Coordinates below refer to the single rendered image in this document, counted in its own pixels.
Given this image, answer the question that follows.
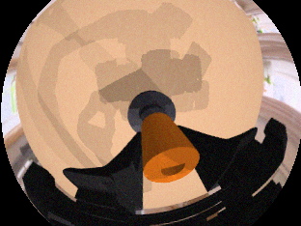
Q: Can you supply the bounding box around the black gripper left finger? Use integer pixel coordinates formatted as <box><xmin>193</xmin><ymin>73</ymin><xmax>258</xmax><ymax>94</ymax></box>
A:
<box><xmin>62</xmin><ymin>131</ymin><xmax>144</xmax><ymax>211</ymax></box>

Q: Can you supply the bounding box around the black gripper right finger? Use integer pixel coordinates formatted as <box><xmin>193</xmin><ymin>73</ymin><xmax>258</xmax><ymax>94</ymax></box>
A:
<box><xmin>178</xmin><ymin>125</ymin><xmax>258</xmax><ymax>193</ymax></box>

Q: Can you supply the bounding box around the orange tapered knob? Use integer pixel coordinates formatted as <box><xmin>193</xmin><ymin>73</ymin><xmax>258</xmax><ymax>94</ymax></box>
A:
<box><xmin>140</xmin><ymin>113</ymin><xmax>200</xmax><ymax>183</ymax></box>

